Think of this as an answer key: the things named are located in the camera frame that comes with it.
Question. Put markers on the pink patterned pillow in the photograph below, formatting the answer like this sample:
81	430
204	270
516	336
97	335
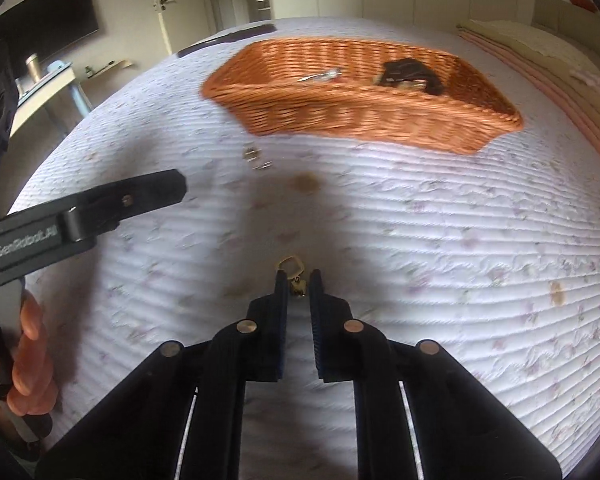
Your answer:
597	80

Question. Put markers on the metal hair clips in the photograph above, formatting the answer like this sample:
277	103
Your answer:
322	76

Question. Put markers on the small silver earrings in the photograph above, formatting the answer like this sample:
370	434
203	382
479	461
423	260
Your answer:
256	157

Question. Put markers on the black wrist watch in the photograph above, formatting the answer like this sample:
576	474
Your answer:
410	76

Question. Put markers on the black wall television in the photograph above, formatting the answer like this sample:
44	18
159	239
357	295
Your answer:
50	20

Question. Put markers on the white desk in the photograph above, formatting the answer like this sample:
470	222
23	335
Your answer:
50	95

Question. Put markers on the gold thermos bottle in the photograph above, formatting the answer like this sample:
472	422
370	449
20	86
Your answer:
34	68

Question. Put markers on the beige bed headboard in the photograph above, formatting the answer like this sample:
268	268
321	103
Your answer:
560	22

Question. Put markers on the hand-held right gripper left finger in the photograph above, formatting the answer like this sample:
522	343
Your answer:
281	320

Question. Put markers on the folded beige blanket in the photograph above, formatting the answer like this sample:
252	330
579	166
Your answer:
570	90

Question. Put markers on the cream pillow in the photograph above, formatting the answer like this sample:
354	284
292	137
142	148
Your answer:
525	42

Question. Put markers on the black comb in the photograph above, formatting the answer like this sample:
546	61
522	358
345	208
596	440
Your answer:
230	37

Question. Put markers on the orange wicker basket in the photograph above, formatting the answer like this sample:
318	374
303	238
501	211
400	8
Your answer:
360	110

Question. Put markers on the white door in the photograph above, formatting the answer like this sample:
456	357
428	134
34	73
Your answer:
180	5

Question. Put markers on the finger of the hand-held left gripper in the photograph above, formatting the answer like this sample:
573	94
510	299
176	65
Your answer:
140	195

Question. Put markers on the person's left hand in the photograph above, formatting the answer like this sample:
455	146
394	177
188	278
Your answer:
35	355

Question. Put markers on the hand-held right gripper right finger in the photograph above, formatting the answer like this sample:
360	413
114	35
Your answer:
316	320

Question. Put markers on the red plush toy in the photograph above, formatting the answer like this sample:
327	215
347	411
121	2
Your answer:
581	0

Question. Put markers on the wooden wall shelf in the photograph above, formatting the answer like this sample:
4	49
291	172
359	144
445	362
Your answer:
110	67

